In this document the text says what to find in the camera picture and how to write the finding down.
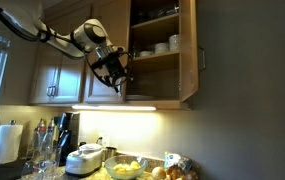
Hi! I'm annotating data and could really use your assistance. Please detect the white paper towel roll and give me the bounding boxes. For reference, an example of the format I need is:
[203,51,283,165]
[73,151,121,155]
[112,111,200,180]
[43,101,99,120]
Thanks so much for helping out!
[0,119,24,165]

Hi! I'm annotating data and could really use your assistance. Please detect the clear glass tumbler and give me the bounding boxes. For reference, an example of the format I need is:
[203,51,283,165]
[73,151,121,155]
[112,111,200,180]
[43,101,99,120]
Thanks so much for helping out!
[131,46,140,59]

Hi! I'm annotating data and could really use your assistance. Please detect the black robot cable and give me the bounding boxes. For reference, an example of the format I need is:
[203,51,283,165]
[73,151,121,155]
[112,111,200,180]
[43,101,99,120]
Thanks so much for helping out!
[0,0,134,89]

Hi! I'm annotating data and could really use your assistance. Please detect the pale wooden cabinet door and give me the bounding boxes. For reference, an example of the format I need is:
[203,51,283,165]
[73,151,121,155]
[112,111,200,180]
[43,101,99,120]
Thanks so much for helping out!
[53,54,87,104]
[29,43,64,105]

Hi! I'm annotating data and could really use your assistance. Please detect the white wall outlet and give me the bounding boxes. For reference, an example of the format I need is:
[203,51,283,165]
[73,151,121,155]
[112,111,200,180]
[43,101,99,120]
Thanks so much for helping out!
[97,134,112,148]

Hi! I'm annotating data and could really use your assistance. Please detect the wooden wall cabinet frame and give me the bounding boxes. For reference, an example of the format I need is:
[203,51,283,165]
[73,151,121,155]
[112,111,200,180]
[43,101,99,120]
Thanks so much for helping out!
[28,0,192,111]

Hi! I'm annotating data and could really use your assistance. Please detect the dark counter mat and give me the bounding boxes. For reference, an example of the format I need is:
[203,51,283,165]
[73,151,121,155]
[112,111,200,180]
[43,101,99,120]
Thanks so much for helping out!
[0,157,29,180]

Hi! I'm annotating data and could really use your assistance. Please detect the dark capped bottle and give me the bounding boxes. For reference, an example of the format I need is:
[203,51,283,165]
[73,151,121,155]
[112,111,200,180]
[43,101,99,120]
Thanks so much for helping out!
[47,117,57,135]

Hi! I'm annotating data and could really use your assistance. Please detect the brown baked goods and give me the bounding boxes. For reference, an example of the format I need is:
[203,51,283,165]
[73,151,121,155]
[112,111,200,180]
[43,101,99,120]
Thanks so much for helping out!
[166,164,200,180]

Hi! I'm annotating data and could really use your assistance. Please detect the clear glass bowl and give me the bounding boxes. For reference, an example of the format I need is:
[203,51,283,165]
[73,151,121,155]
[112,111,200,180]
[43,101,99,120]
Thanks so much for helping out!
[104,155,149,180]

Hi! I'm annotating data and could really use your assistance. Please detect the plastic bread bag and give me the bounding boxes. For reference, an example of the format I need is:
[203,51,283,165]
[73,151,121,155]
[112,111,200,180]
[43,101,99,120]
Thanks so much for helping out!
[163,151,193,172]

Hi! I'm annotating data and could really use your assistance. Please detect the red capped bottle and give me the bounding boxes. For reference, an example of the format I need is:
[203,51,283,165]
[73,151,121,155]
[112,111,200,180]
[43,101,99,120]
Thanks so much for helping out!
[36,117,47,141]

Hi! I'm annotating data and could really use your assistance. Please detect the metal wide door handle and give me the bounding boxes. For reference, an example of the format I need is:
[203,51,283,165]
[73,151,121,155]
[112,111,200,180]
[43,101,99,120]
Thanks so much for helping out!
[197,46,207,72]

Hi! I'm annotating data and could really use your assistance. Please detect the narrow wooden cabinet door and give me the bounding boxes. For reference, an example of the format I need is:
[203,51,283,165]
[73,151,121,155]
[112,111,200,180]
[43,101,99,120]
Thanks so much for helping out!
[83,0,132,104]

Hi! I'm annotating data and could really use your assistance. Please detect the steel canister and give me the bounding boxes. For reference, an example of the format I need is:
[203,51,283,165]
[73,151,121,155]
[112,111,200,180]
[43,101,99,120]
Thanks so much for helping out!
[103,146,118,161]

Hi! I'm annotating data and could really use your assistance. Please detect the white rice cooker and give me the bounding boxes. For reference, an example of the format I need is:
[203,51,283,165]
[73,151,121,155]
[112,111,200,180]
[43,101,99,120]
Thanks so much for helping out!
[64,143,104,178]

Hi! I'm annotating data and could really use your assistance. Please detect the short white bowl stack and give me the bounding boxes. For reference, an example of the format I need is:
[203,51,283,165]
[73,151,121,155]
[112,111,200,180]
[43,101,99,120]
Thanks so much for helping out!
[153,42,170,55]

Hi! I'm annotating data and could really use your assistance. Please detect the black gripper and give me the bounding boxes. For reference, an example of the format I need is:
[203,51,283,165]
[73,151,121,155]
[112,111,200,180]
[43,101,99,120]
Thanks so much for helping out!
[96,49,135,94]

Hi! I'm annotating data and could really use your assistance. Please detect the under-cabinet strip light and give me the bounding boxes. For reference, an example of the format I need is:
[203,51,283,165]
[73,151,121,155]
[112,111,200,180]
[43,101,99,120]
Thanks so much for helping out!
[71,104,157,112]

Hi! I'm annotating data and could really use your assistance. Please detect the round yellow onion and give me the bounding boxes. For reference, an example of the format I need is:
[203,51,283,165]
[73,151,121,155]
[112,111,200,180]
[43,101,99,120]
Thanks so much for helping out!
[151,166,168,180]

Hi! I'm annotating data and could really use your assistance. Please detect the tall white bowl stack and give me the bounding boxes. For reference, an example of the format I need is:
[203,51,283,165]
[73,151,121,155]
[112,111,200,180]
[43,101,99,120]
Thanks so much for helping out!
[168,33,181,52]

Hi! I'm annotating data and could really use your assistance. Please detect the wide wooden cabinet door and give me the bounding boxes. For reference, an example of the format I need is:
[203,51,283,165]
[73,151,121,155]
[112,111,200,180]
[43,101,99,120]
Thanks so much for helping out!
[179,0,200,103]

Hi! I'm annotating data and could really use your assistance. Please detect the black coffee maker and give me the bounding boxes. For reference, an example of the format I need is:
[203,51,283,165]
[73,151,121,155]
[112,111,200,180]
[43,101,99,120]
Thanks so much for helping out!
[56,111,82,166]

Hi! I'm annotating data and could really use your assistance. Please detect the yellow food pieces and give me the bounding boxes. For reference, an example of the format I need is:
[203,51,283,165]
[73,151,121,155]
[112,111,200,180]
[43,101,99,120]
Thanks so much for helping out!
[113,160,142,173]

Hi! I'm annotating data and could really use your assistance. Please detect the clear plastic bottle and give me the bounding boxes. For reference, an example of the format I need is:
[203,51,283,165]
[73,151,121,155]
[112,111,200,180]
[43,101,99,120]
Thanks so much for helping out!
[41,127,55,160]
[30,127,43,159]

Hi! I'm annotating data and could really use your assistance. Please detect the glassware row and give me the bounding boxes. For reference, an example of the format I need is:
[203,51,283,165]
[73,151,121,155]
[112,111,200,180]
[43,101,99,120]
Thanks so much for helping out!
[132,2,180,22]

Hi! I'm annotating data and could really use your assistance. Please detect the clear drinking glass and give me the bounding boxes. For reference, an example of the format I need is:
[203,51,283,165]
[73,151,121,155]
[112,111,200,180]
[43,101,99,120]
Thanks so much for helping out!
[21,161,36,180]
[32,159,58,180]

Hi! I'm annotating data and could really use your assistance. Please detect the small white dish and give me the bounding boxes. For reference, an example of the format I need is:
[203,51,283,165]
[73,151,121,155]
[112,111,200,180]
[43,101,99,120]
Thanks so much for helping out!
[138,50,155,57]

